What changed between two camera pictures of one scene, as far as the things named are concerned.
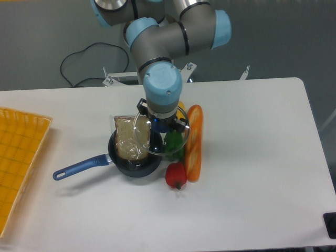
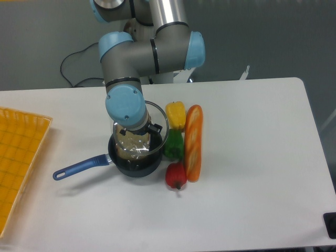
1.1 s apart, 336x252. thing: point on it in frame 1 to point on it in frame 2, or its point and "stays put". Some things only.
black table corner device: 329,218 stays put
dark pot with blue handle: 132,168 stays put
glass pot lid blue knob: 159,143 to 133,143
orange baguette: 193,143 stays put
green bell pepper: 174,145 stays put
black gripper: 162,125 to 145,129
